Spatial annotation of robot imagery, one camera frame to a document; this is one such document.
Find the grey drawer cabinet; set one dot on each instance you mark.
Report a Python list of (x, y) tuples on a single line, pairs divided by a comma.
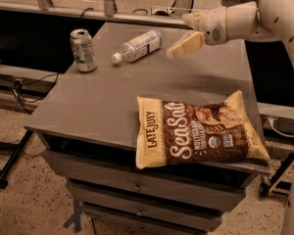
[(89, 125)]

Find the black yellow stand right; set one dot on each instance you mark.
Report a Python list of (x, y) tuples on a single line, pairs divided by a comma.
[(276, 182)]

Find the Late July chips bag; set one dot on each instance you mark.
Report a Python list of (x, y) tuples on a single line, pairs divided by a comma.
[(176, 133)]

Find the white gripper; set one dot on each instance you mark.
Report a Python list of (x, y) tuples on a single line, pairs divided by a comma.
[(213, 25)]

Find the black stand leg left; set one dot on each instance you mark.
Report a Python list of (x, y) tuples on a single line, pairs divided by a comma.
[(14, 149)]

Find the white power strip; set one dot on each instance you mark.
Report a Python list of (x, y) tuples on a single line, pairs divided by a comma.
[(162, 11)]

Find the green soda can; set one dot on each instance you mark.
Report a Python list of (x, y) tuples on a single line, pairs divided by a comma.
[(83, 53)]

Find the clear plastic water bottle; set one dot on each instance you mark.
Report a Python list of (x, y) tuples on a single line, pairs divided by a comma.
[(139, 47)]

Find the metal window rail frame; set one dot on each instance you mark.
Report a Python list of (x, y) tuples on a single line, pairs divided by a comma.
[(98, 10)]

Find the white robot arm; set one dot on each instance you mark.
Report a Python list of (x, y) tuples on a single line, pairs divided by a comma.
[(264, 19)]

